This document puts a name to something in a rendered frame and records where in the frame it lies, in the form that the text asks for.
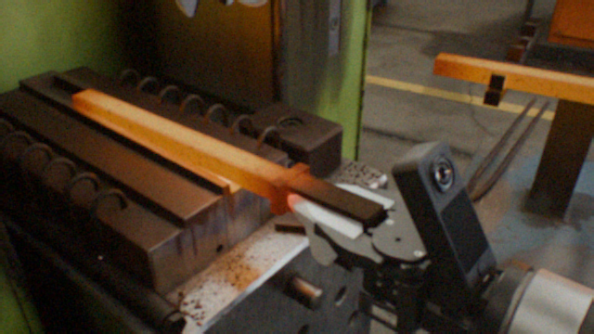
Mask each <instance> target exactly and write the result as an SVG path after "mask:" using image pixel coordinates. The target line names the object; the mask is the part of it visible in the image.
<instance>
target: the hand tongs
mask: <svg viewBox="0 0 594 334"><path fill-rule="evenodd" d="M536 102H537V99H536V97H535V96H534V97H533V99H531V100H530V102H529V103H528V104H527V106H526V107H525V108H524V110H523V112H521V114H520V115H519V116H518V117H517V119H516V120H515V121H514V124H513V125H511V126H510V128H509V129H508V131H507V132H506V133H505V134H504V136H503V137H502V138H501V140H499V141H498V142H497V144H496V145H495V147H494V149H493V150H492V152H491V153H490V154H488V156H487V157H486V158H485V160H484V162H483V164H482V165H481V166H480V168H479V169H478V170H476V172H475V173H474V174H473V177H472V178H471V180H470V182H469V183H468V185H467V191H468V193H469V195H470V198H471V203H472V205H473V208H474V206H475V204H474V202H475V201H476V200H477V199H479V198H480V197H481V196H483V195H484V194H485V193H486V192H487V191H488V190H490V189H491V188H492V185H493V184H494V183H495V182H496V181H497V179H498V178H499V177H500V176H501V174H502V173H503V171H504V170H505V168H506V167H507V166H508V164H509V163H510V160H512V158H513V157H514V155H515V154H516V153H517V151H518V150H519V147H520V146H521V144H523V142H524V141H525V139H526V138H527V137H528V135H529V134H530V132H531V131H532V129H534V128H535V126H536V123H537V122H538V121H539V119H540V118H541V116H542V115H543V114H544V113H545V112H546V109H547V108H548V106H549V105H550V101H546V103H545V104H544V106H542V107H541V108H540V110H539V112H538V114H537V115H536V116H535V117H534V119H533V120H531V122H530V124H529V125H528V127H527V128H526V130H525V131H524V132H523V134H521V137H520V138H519V139H518V141H517V142H516V144H515V145H514V146H513V148H512V149H511V150H510V152H509V153H508V155H507V156H506V158H505V159H504V160H503V162H502V163H501V165H499V166H498V167H497V169H496V171H495V172H494V173H493V176H492V177H491V179H490V180H488V181H487V182H486V184H485V185H484V186H483V188H482V189H480V190H479V191H478V192H476V193H474V194H473V195H471V193H472V191H473V187H474V185H475V183H476V181H478V180H479V178H480V177H481V175H482V173H483V171H484V170H485V168H486V167H487V166H488V164H490V163H491V162H492V159H493V158H494V157H495V156H496V155H497V153H498V152H499V150H500V149H501V148H502V147H503V145H504V144H505V142H506V141H507V140H508V138H509V137H510V134H512V133H513V132H514V130H515V129H516V128H517V126H518V125H519V124H520V121H522V120H523V118H524V117H525V115H526V114H527V113H528V111H529V109H530V108H531V107H532V106H534V105H535V103H536Z"/></svg>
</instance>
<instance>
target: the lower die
mask: <svg viewBox="0 0 594 334"><path fill-rule="evenodd" d="M53 75H55V76H57V77H59V78H62V79H64V80H66V81H68V82H71V83H73V84H74V85H76V86H78V87H81V88H83V89H85V90H89V89H93V90H96V91H98V92H100V93H103V94H106V95H108V96H110V97H112V98H116V99H118V100H120V101H122V102H124V103H128V104H130V105H133V106H135V107H138V108H139V109H142V110H144V111H147V112H150V113H152V114H155V115H157V116H160V117H163V118H165V119H167V121H170V122H175V123H177V124H179V125H182V126H184V127H187V128H189V129H192V130H194V131H197V132H199V134H203V135H206V136H209V137H210V138H214V139H216V140H219V141H221V142H224V143H226V144H229V145H231V146H233V148H237V149H241V150H243V151H246V152H248V153H251V154H252V155H256V156H258V157H260V158H263V159H265V160H268V161H270V162H273V163H275V164H277V165H279V166H283V167H285V168H287V169H288V154H287V153H285V152H283V151H279V150H277V149H275V148H271V146H269V145H266V144H264V143H263V148H262V149H259V148H257V142H258V141H257V140H255V139H252V138H249V137H247V136H246V135H242V134H239V132H236V131H235V136H230V135H229V131H230V128H227V127H224V126H223V125H220V124H218V123H216V122H211V121H209V124H204V117H202V116H200V115H197V114H195V113H193V112H190V111H188V110H185V114H180V111H179V110H180V108H179V107H177V105H174V104H172V103H170V102H167V101H165V100H162V104H158V103H157V97H155V96H152V95H149V93H147V92H144V91H142V90H141V96H139V95H137V94H136V88H134V87H133V86H131V85H128V84H126V83H122V86H117V79H113V78H111V77H109V76H108V75H105V74H102V73H100V72H97V71H96V70H94V69H90V68H88V67H86V66H81V67H77V68H74V69H71V70H67V71H63V72H62V73H59V71H55V70H51V71H45V72H42V74H39V75H36V76H33V77H30V78H26V79H22V80H19V87H20V88H17V89H14V90H10V91H7V92H4V93H1V94H0V119H4V120H6V121H8V122H10V125H11V126H12V128H14V131H22V132H26V133H27V134H29V135H30V138H31V139H32V142H33V143H34V144H37V143H40V144H46V145H48V146H49V147H50V149H51V150H52V153H53V155H54V158H58V157H63V158H68V159H70V160H71V161H72V163H73V164H74V166H75V169H76V173H83V172H89V173H94V174H95V176H96V177H97V179H98V181H99V183H100V184H101V189H99V191H95V189H94V184H93V182H92V180H90V179H83V180H81V181H79V182H76V183H75V184H74V185H73V187H72V190H71V200H72V203H73V206H74V210H75V213H76V216H77V220H78V223H80V227H81V230H82V232H83V233H84V235H85V237H86V238H87V240H88V241H89V242H90V243H92V244H94V245H95V246H96V247H97V248H98V245H97V238H96V234H95V231H94V227H93V224H92V220H91V216H89V208H91V205H92V202H93V201H94V198H95V197H96V196H97V195H98V194H99V193H102V192H103V191H105V190H108V189H118V190H120V191H121V192H122V193H123V194H124V195H125V196H126V199H127V205H128V207H127V208H126V209H125V210H122V209H121V205H120V201H119V198H118V197H117V196H108V197H106V198H104V199H103V201H102V202H100V203H99V204H98V206H97V218H98V221H99V224H100V229H101V233H103V237H104V240H105V244H106V248H107V250H108V251H109V252H110V257H111V258H113V260H114V261H116V262H118V263H120V264H121V265H122V266H123V267H124V268H125V269H126V270H129V271H130V272H131V273H132V274H134V275H135V276H137V277H138V278H140V279H142V281H143V282H144V283H146V284H147V285H149V286H150V287H151V288H154V289H155V290H157V291H158V292H159V294H161V296H162V297H164V296H166V295H168V293H169V292H170V291H172V290H173V289H175V288H177V287H179V286H180V285H181V284H183V283H184V281H186V280H187V279H188V278H191V277H192V276H194V275H195V274H197V273H198V272H199V271H200V270H201V269H202V268H203V267H205V266H206V265H208V264H209V263H211V262H212V261H213V260H216V259H217V257H219V256H220V255H221V254H223V253H224V252H225V251H228V250H229V249H231V248H232V247H233V246H235V244H236V243H237V242H239V241H240V240H243V239H244V238H245V237H247V236H248V235H249V234H250V233H252V232H253V230H255V229H257V228H258V227H259V226H261V225H263V224H264V223H265V222H268V221H269V220H270V219H272V217H273V216H275V215H276V214H275V213H273V212H271V202H270V199H267V198H265V197H262V196H260V195H258V194H256V193H254V192H251V191H249V190H247V188H245V187H243V186H242V187H241V188H238V190H237V191H235V192H233V193H231V187H230V183H228V182H227V181H224V180H222V179H220V178H218V177H216V176H214V175H213V173H209V172H207V171H205V170H203V169H201V168H199V167H197V166H195V165H193V164H191V163H189V162H187V161H185V160H183V159H181V158H179V157H177V156H175V154H172V153H170V152H168V151H166V150H164V149H162V148H160V147H158V146H156V145H154V144H152V143H150V142H148V141H146V140H144V139H142V138H140V137H138V136H137V135H135V134H133V133H131V132H129V131H127V130H125V129H123V128H121V127H119V126H117V125H115V124H113V123H110V122H109V121H107V120H105V119H103V118H100V117H98V116H97V115H96V114H94V113H92V112H89V111H87V110H85V109H84V108H82V107H80V106H77V105H75V104H73V103H71V102H70V101H67V100H65V99H63V98H61V96H59V95H56V94H54V93H52V92H50V91H48V90H46V89H44V88H42V87H40V86H38V84H36V83H32V82H34V81H38V80H41V79H44V78H47V77H50V76H53ZM27 146H28V145H27V141H26V140H25V139H24V138H22V137H19V135H16V137H13V138H10V139H9V140H8V141H7V142H6V144H5V153H6V157H7V159H8V163H9V166H10V169H11V172H13V174H14V177H15V180H16V183H17V185H18V186H19V187H20V191H22V192H24V194H26V195H27V196H28V197H29V194H28V192H27V189H26V186H25V183H24V180H22V177H21V175H20V171H19V166H18V157H19V154H20V153H21V151H22V150H24V149H25V148H26V147H27ZM47 163H48V157H47V154H46V152H45V151H42V150H41V149H37V150H35V151H32V152H30V153H29V154H28V155H27V156H26V159H25V166H26V169H27V172H28V175H29V178H30V181H31V184H32V190H33V193H35V196H36V197H37V198H38V200H39V201H40V203H41V206H43V207H44V208H45V209H47V210H48V211H50V210H49V207H48V204H47V201H46V197H45V195H44V192H43V189H42V185H41V182H40V172H41V169H42V168H43V166H44V165H46V164H47ZM70 180H71V172H70V169H69V166H68V165H65V164H63V163H61V164H57V165H54V166H53V167H51V168H50V169H49V171H48V173H47V182H48V184H49V188H50V192H51V195H52V198H53V201H54V204H55V207H57V210H58V215H59V216H61V219H62V221H63V222H64V223H65V224H66V225H67V226H69V227H70V228H71V229H73V227H72V223H71V218H70V215H69V211H68V207H66V204H65V200H64V197H63V191H64V187H65V185H66V183H68V182H69V181H70ZM219 245H223V249H222V250H221V251H220V252H219V253H217V252H216V249H217V247H218V246H219Z"/></svg>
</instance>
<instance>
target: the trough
mask: <svg viewBox="0 0 594 334"><path fill-rule="evenodd" d="M32 83H34V84H38V86H40V87H42V88H44V89H46V90H48V91H50V92H52V93H54V94H56V95H59V96H61V98H63V99H65V100H67V101H70V102H71V103H73V104H74V102H73V98H72V96H73V95H76V94H78V93H82V92H84V91H86V90H85V89H83V88H81V87H78V86H76V85H74V83H71V82H68V81H66V80H64V79H62V78H59V77H57V76H55V75H53V76H50V77H47V78H44V79H41V80H38V81H34V82H32ZM230 187H231V193H233V192H235V191H237V190H238V188H241V186H239V185H236V184H234V183H232V182H230Z"/></svg>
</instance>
